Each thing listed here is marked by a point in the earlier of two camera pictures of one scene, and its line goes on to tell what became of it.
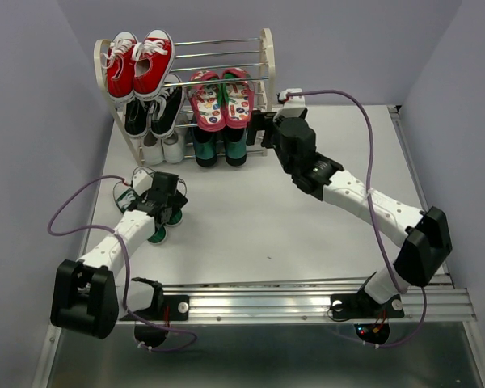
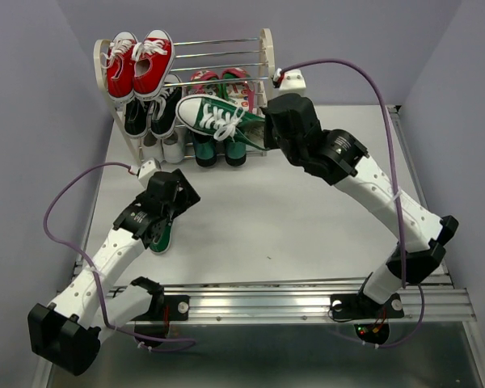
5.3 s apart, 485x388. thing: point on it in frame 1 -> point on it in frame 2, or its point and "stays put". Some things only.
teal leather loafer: (205, 148) stays put
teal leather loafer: (235, 145) stays put
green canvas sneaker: (176, 219) -> (224, 120)
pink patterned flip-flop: (238, 99) stays put
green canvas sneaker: (126, 202) -> (164, 242)
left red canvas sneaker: (119, 62) stays put
